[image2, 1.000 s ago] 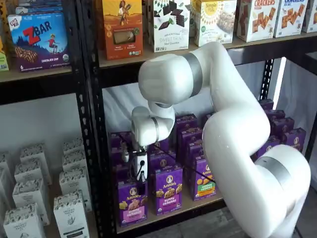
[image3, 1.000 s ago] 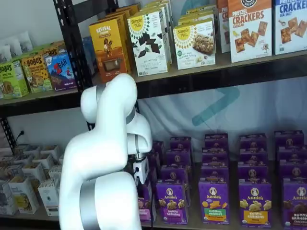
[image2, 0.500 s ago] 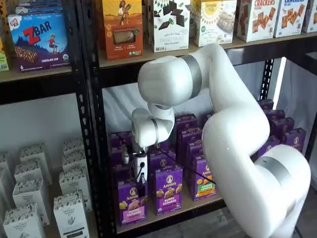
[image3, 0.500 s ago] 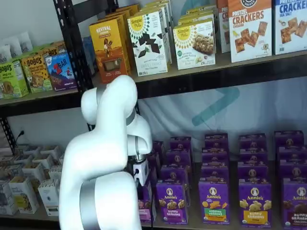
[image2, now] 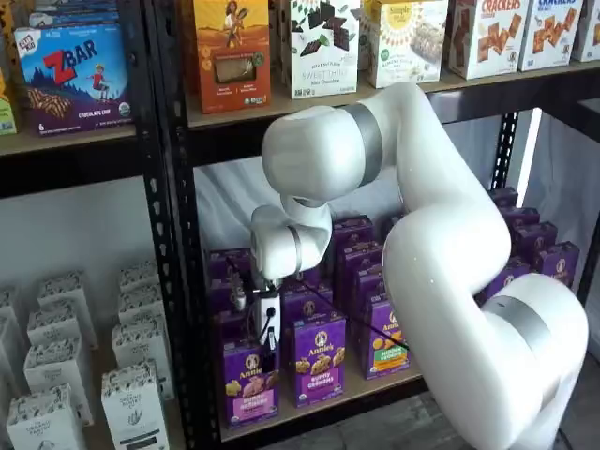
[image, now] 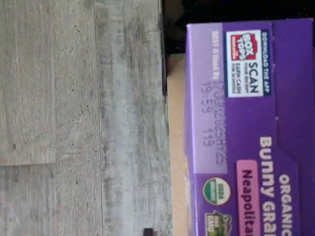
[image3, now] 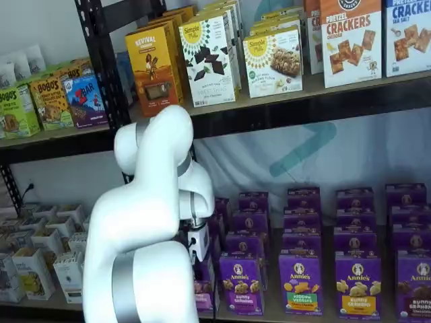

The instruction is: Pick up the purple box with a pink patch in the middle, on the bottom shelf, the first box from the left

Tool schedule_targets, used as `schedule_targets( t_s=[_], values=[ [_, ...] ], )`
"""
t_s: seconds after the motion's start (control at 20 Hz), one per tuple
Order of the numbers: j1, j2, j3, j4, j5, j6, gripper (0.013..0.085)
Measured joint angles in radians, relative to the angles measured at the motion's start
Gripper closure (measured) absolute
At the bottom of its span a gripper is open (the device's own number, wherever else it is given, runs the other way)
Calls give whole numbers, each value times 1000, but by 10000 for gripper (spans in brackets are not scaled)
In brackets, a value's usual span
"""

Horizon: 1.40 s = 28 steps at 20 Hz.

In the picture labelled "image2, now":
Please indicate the green Bobo's box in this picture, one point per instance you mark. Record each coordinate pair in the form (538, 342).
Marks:
(7, 117)

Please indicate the Simple Mills almond bar box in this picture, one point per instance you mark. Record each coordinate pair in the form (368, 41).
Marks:
(366, 28)
(403, 47)

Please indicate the blue Z Bar box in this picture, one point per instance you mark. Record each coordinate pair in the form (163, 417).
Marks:
(75, 79)

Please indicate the wooden shelf board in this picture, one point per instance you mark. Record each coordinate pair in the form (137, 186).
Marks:
(225, 115)
(328, 412)
(56, 140)

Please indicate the purple Annie's chocolate grahams box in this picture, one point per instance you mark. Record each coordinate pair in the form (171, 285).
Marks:
(506, 276)

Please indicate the orange box with woman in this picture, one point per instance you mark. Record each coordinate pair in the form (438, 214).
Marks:
(232, 56)

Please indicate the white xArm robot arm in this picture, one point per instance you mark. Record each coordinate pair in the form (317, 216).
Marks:
(445, 234)

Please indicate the purple Annie's bunny grahams box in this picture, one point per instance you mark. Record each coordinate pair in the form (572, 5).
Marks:
(319, 361)

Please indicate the black metal shelf rack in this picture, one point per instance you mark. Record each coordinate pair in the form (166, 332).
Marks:
(591, 107)
(225, 140)
(70, 171)

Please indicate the white backdrop sheet teal stripe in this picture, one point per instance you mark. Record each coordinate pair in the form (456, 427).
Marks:
(225, 206)

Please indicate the white organic pantry box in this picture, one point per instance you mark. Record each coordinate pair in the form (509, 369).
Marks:
(56, 370)
(7, 304)
(44, 422)
(58, 323)
(138, 276)
(140, 304)
(133, 412)
(140, 347)
(65, 290)

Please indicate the pretzel crackers sea salt box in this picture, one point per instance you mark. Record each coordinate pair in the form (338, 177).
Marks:
(546, 37)

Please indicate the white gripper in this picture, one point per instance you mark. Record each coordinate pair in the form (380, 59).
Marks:
(271, 319)

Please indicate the white blue snack box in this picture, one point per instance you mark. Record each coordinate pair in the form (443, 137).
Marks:
(587, 28)

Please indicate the purple Annie's hidden veggies box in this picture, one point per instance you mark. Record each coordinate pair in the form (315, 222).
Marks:
(382, 342)

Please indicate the purple Annie's box pink patch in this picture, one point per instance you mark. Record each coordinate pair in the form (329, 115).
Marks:
(248, 394)

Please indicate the Simple Mills sweet thins box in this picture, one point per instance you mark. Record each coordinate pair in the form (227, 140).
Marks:
(286, 42)
(323, 51)

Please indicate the pretzel crackers cheddar box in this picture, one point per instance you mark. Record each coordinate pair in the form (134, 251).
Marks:
(490, 42)

